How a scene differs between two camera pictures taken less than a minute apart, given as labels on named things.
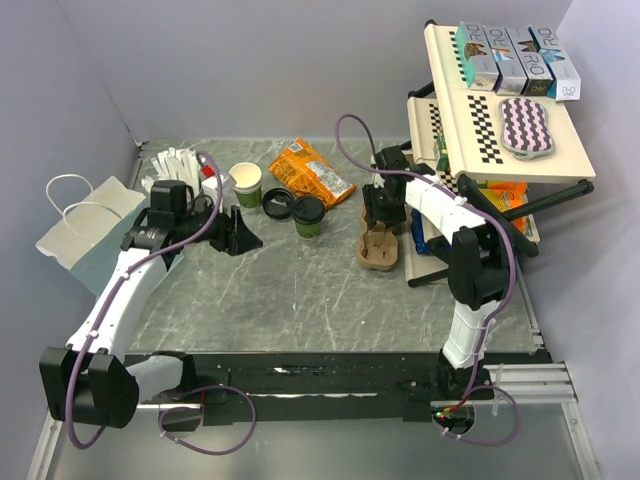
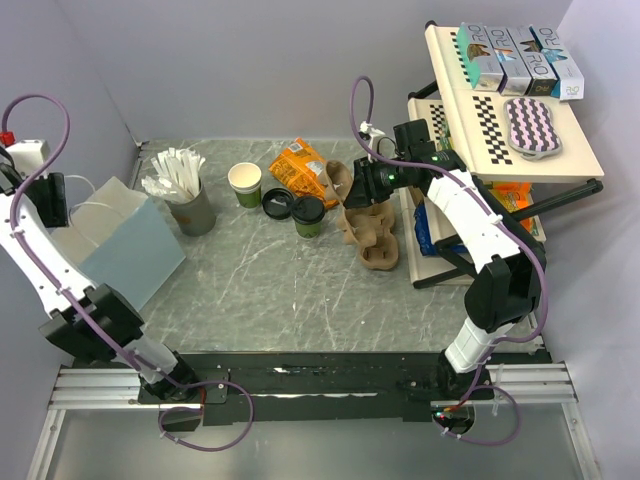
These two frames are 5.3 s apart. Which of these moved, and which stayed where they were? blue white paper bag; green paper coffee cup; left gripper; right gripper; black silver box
Moved: left gripper; right gripper
Stayed: black silver box; blue white paper bag; green paper coffee cup
